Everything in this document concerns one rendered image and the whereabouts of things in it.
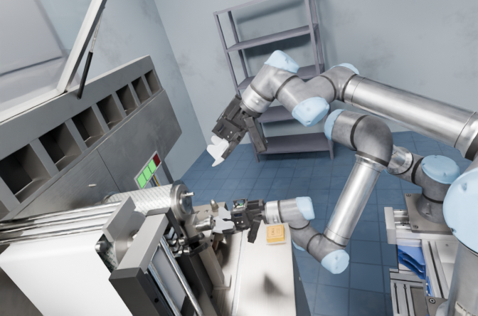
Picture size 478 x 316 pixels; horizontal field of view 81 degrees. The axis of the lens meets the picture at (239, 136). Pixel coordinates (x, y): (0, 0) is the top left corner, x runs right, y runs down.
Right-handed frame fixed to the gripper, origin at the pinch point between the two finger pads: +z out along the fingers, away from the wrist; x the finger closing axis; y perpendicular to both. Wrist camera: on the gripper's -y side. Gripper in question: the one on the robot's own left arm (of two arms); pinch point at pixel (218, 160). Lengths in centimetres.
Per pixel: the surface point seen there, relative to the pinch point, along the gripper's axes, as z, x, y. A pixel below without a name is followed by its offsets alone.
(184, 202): 18.2, 2.7, 0.8
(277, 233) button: 22.5, -13.6, -39.5
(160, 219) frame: -1.4, 31.4, 7.7
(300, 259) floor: 84, -79, -109
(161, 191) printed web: 19.8, 2.2, 8.8
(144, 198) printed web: 24.4, 3.5, 12.1
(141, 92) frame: 33, -69, 43
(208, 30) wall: 32, -290, 56
